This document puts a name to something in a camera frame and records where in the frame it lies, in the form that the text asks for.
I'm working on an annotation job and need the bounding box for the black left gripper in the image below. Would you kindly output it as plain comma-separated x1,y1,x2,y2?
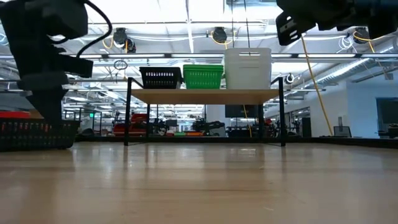
0,0,94,124

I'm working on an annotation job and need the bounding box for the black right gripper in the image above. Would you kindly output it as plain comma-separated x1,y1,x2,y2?
275,0,352,47

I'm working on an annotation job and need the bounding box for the green slotted plastic basket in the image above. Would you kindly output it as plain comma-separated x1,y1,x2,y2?
183,64,224,70
183,67,224,73
183,70,223,90

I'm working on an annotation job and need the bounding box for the wooden shelf with black legs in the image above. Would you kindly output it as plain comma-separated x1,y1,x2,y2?
123,77,287,147

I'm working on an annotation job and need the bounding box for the red bin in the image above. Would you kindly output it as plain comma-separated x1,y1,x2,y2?
0,111,32,119

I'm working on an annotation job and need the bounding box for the red tool cart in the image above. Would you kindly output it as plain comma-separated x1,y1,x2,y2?
113,113,149,137

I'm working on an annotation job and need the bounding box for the black ceiling cable reel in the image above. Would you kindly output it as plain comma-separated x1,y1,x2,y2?
125,37,137,54
213,26,228,44
113,27,128,45
353,27,371,44

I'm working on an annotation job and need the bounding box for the thin black hanging cable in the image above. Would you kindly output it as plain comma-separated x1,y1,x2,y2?
245,0,250,49

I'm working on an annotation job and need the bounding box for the yellow cable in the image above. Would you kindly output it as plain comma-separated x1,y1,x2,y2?
300,35,334,137

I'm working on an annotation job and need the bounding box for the black looped gripper cable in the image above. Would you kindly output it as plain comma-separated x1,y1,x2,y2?
49,0,113,58

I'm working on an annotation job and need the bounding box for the black aluminium table frame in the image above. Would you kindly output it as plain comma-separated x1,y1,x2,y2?
74,136,398,149

